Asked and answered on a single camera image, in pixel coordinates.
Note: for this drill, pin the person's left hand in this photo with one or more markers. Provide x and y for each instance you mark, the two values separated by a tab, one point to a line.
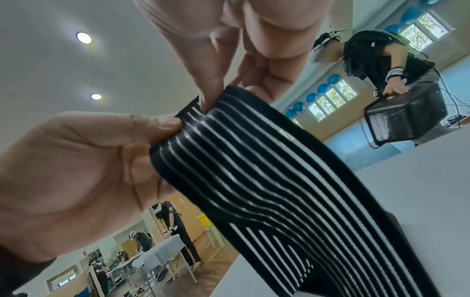
271	34

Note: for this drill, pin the person's right hand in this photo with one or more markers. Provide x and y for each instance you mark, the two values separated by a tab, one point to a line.
66	179

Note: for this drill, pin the black white-striped elastic band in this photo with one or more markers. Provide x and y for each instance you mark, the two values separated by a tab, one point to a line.
264	188

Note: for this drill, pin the row of blue balloons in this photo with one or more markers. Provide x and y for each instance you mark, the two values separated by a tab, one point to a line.
333	79

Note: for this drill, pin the round ceiling light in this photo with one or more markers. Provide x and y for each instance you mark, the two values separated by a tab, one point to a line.
84	37
96	96

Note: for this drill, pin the window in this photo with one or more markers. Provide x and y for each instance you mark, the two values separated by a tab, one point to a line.
336	100
426	29

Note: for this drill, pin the table with white cloth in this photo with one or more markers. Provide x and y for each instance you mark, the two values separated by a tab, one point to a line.
165	252

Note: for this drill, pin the yellow container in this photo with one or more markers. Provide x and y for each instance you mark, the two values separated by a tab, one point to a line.
205	220

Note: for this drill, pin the black plastic mesh basket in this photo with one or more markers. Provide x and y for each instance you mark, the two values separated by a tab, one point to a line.
404	116

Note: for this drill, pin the white stand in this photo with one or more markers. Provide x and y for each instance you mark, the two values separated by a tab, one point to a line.
215	236

